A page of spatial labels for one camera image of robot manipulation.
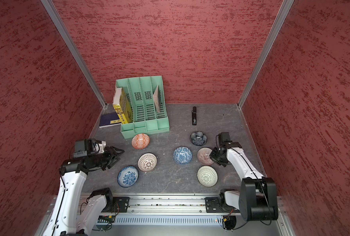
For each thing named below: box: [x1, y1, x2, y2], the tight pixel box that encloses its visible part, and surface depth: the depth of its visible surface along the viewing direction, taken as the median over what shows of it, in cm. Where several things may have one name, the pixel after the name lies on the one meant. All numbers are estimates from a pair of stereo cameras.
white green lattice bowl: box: [196, 165, 219, 188], surface depth 83 cm
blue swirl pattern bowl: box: [172, 146, 193, 165], surface depth 91 cm
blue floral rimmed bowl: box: [116, 165, 140, 188], surface depth 83 cm
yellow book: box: [113, 87, 134, 125], surface depth 91 cm
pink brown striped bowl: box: [196, 147, 215, 166], surface depth 91 cm
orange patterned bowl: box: [131, 133, 150, 150], surface depth 98 cm
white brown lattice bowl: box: [137, 152, 158, 173], surface depth 89 cm
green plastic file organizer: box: [115, 75, 170, 140], surface depth 105 cm
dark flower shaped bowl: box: [189, 131, 208, 147], surface depth 99 cm
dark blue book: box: [98, 112, 122, 129], surface depth 111 cm
